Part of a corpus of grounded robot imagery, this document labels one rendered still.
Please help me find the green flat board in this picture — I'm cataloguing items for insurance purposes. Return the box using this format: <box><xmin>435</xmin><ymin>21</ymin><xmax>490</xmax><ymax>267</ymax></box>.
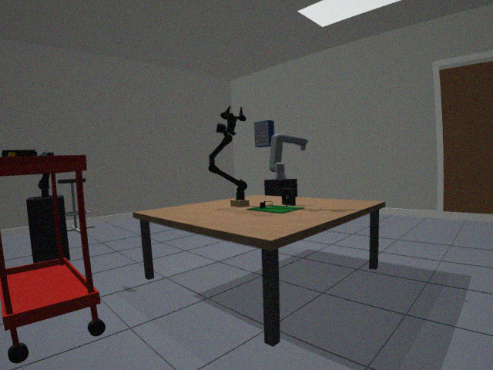
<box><xmin>247</xmin><ymin>203</ymin><xmax>304</xmax><ymax>214</ymax></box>

